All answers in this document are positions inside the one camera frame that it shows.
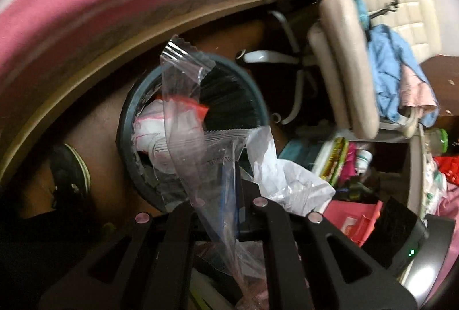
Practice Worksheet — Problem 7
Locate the black shoe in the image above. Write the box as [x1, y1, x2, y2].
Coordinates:
[50, 143, 91, 210]

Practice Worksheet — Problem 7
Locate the clear plastic wrapper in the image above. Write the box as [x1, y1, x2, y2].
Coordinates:
[160, 36, 259, 309]

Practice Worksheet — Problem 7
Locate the cream leather office chair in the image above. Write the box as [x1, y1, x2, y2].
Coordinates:
[307, 0, 442, 140]

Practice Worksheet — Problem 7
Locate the white tissue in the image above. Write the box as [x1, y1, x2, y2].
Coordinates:
[246, 126, 335, 216]

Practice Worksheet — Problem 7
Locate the white pink-edged cloth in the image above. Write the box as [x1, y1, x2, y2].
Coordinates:
[132, 99, 205, 174]

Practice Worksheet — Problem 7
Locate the blue cloth on chair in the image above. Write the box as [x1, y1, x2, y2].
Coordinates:
[354, 0, 439, 128]

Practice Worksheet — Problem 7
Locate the dark round trash bin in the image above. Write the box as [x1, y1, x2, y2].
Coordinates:
[117, 51, 269, 212]

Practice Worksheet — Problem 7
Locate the red paper packet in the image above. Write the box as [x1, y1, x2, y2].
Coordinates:
[170, 95, 209, 120]

